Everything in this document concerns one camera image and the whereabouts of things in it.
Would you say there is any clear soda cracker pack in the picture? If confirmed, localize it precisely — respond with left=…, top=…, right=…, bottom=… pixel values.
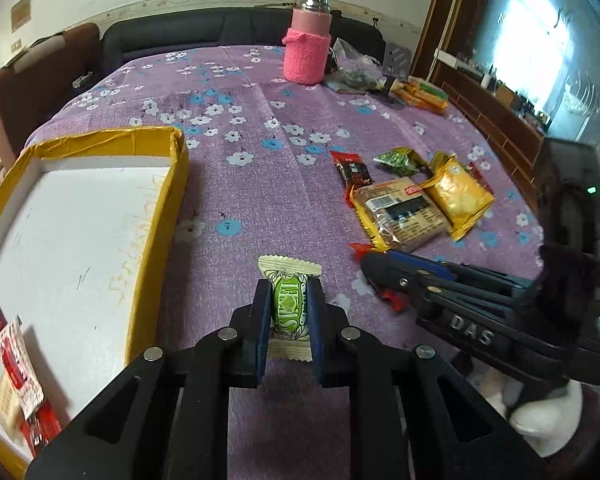
left=350, top=177, right=449, bottom=252

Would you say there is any yellow cheese cracker bag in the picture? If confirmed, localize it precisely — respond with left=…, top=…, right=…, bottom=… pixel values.
left=420, top=152, right=495, bottom=242

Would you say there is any brown red snack packet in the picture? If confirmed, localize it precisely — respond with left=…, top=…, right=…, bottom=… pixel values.
left=467, top=162, right=492, bottom=192

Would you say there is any green gold snack packet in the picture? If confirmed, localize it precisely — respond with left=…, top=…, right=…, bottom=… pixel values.
left=374, top=146, right=432, bottom=178

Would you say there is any dark red small packet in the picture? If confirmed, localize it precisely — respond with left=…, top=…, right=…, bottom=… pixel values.
left=330, top=151, right=373, bottom=192

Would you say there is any green white candy packet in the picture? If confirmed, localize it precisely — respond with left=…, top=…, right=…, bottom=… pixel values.
left=258, top=255, right=322, bottom=362

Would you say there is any beige biscuit packet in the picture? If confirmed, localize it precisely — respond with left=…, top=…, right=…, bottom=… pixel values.
left=0, top=372, right=23, bottom=444

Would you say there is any white red patterned packet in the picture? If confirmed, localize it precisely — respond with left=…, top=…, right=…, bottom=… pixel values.
left=0, top=316, right=45, bottom=420

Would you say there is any red black snack packet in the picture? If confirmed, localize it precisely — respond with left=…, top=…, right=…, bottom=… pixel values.
left=349, top=243, right=410, bottom=313

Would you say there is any purple floral tablecloth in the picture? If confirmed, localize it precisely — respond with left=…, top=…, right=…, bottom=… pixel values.
left=29, top=46, right=543, bottom=359

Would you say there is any orange snack boxes stack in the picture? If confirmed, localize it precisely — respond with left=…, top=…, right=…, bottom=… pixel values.
left=391, top=76, right=449, bottom=115

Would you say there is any yellow rimmed white tray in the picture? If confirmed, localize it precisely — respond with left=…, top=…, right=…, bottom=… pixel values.
left=0, top=126, right=191, bottom=480

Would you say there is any clear plastic bag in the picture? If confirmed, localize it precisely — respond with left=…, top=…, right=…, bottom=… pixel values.
left=323, top=38, right=382, bottom=94

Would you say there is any grey phone stand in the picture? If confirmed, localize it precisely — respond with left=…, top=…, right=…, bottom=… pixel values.
left=379, top=41, right=413, bottom=98

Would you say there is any pink sleeved thermos bottle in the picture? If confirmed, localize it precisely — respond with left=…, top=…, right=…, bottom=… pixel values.
left=283, top=0, right=332, bottom=86

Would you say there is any brown armchair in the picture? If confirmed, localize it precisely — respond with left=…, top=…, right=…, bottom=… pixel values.
left=0, top=23, right=102, bottom=168

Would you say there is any black leather sofa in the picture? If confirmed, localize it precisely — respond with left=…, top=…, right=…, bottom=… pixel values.
left=102, top=8, right=386, bottom=75

